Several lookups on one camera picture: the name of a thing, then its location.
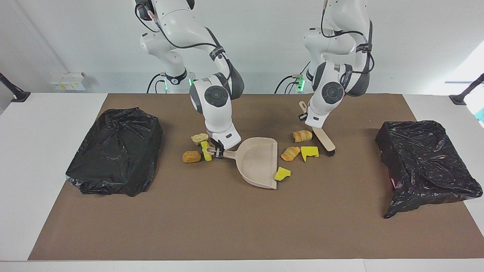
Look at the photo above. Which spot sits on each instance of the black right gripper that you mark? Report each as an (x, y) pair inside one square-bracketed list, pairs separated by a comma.
[(218, 145)]

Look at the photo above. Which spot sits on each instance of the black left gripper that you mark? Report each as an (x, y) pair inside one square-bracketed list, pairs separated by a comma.
[(303, 116)]

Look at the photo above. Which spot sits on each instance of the yellow sponge with green layer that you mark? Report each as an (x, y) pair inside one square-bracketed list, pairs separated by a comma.
[(205, 155)]

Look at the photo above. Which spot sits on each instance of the striped croissant piece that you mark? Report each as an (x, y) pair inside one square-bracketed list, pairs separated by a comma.
[(302, 136), (290, 153)]

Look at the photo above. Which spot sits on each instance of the pale bread piece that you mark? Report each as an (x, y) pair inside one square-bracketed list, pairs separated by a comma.
[(199, 138)]

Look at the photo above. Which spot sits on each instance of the brown bread bun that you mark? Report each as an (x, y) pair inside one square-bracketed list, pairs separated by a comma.
[(191, 156)]

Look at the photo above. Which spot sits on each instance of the beige hand brush black bristles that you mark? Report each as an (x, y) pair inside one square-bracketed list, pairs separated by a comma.
[(325, 139)]

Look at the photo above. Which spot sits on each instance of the yellow sponge piece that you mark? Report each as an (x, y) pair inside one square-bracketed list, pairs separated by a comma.
[(281, 174), (309, 152)]

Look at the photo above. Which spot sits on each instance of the beige plastic dustpan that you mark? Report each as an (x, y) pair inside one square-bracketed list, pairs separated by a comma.
[(257, 162)]

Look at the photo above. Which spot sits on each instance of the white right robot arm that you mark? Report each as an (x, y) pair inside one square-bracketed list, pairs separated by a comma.
[(215, 117)]

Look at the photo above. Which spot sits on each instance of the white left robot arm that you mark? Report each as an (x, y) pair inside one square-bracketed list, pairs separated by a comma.
[(319, 113)]

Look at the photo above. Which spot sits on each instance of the black bag covered bin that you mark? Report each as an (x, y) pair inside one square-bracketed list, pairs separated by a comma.
[(113, 158)]

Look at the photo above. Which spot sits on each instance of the black bag over pink bin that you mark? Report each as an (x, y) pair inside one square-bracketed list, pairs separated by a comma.
[(423, 162)]

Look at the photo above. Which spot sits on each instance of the large brown table mat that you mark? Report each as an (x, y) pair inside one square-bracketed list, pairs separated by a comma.
[(227, 226)]

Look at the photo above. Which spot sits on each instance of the teal object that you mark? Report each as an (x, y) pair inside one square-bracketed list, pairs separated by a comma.
[(481, 114)]

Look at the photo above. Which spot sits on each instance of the black camera stand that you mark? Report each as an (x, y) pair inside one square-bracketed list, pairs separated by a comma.
[(20, 97), (459, 99)]

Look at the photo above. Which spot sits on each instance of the white wall outlet box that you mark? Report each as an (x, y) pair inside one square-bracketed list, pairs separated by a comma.
[(70, 81)]

